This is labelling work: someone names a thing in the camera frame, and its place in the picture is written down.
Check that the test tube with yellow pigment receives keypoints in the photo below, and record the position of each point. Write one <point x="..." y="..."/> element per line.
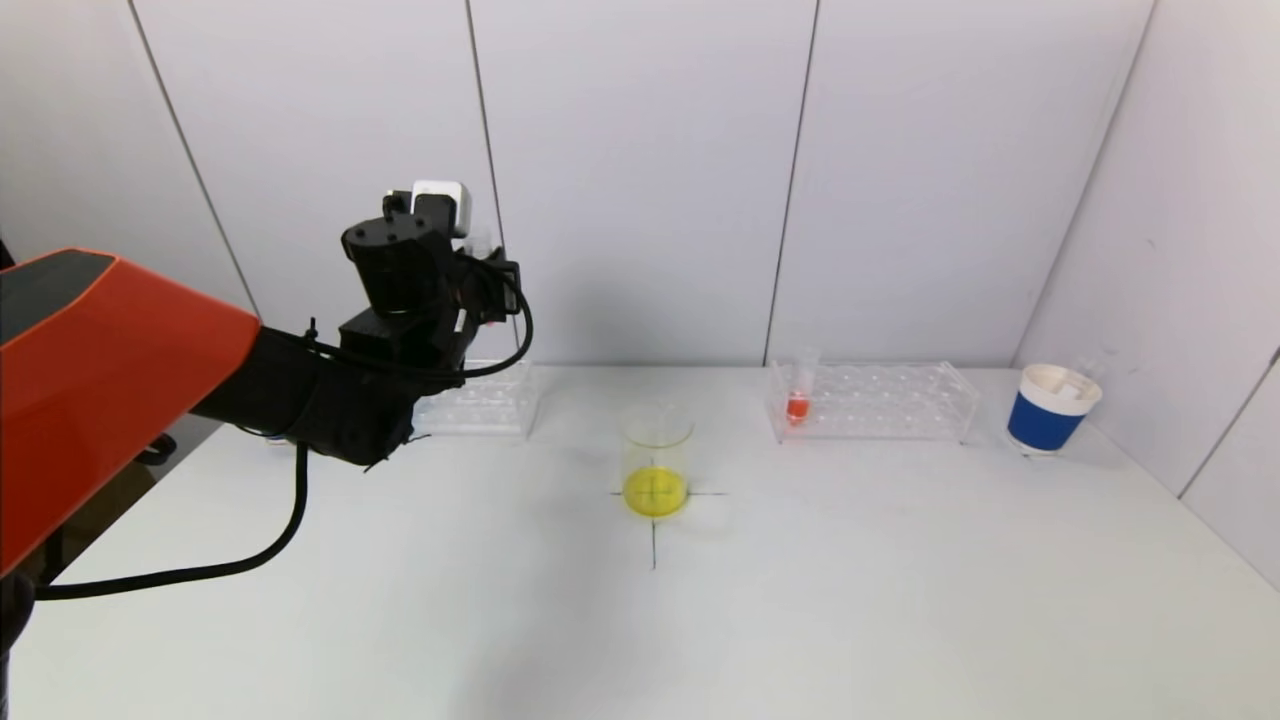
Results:
<point x="1088" y="368"/>

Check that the clear plastic test tube rack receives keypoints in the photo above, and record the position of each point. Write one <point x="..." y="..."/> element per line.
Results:
<point x="880" y="405"/>
<point x="490" y="405"/>

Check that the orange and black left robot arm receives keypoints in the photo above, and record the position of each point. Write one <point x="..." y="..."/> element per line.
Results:
<point x="100" y="370"/>

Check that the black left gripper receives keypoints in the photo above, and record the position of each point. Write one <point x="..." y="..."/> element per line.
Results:
<point x="470" y="290"/>

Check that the clear glass beaker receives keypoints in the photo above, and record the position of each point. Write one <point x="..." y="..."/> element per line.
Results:
<point x="655" y="490"/>

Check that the blue and white paper cup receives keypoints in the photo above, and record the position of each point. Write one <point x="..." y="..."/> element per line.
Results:
<point x="1040" y="422"/>

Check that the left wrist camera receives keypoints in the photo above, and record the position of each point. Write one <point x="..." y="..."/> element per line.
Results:
<point x="440" y="200"/>

